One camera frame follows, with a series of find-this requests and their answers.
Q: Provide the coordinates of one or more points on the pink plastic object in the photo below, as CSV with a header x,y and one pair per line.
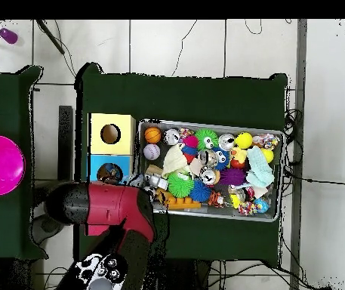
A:
x,y
0,165

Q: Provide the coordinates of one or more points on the orange toy basketball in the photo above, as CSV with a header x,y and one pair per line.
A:
x,y
153,135

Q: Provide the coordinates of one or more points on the silver plastic toy truck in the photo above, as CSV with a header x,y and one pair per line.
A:
x,y
157,181

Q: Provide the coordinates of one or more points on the white toy baseball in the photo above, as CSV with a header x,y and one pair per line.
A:
x,y
151,151

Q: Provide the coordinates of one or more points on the yellow smiley ball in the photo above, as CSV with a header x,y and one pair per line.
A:
x,y
243,140

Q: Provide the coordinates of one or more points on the light blue cloth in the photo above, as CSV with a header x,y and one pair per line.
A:
x,y
259,167

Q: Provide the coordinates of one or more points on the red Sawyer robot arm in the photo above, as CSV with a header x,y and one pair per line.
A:
x,y
105,205

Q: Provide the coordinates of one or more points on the purple spiky ball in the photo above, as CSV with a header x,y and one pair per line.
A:
x,y
232,176

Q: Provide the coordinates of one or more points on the large green fuzzy eyed ball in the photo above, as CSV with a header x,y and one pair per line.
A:
x,y
180,185

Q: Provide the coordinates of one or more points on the dark green tablecloth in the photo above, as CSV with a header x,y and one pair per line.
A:
x,y
190,96
6,90

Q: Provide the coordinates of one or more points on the wooden box with three holes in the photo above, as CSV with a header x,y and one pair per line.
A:
x,y
123,145

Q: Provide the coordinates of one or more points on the blue fuzzy eyed ball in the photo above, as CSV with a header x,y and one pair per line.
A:
x,y
222,157

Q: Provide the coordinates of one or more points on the black rod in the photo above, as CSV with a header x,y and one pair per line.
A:
x,y
51,37

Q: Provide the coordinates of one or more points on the black and white soccer ball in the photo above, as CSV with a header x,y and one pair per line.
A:
x,y
149,190

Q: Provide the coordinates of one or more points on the shallow metal mesh bin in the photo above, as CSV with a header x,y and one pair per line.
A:
x,y
154,124

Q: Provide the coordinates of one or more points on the small green fuzzy eyed ball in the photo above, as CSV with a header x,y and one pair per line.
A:
x,y
205,139

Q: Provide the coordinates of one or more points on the purple bottle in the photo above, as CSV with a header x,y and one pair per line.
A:
x,y
8,35

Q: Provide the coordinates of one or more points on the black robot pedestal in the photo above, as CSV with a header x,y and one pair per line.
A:
x,y
187,275

